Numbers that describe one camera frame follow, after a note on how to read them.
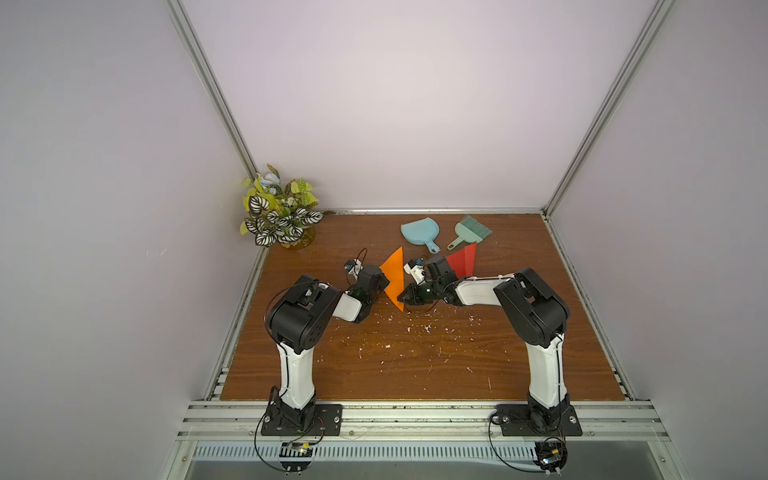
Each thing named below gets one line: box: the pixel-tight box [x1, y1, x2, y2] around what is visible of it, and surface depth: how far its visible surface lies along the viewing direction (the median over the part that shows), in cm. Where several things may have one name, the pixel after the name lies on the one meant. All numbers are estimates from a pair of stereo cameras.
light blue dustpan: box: [400, 217, 441, 254], surface depth 116 cm
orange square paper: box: [379, 246, 405, 313], surface depth 105 cm
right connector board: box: [533, 440, 568, 471], surface depth 71 cm
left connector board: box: [279, 442, 314, 475], surface depth 72 cm
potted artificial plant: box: [239, 163, 324, 250], surface depth 94 cm
